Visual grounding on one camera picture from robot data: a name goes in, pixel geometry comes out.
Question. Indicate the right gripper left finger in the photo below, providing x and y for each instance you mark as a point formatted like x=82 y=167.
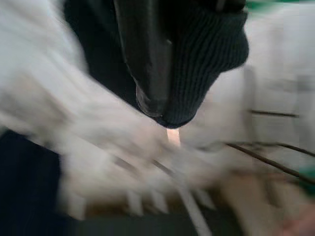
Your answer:
x=147 y=61

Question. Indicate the black garment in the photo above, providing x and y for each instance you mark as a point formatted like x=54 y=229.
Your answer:
x=98 y=49

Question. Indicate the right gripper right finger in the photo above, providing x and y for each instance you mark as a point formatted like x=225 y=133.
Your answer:
x=201 y=61

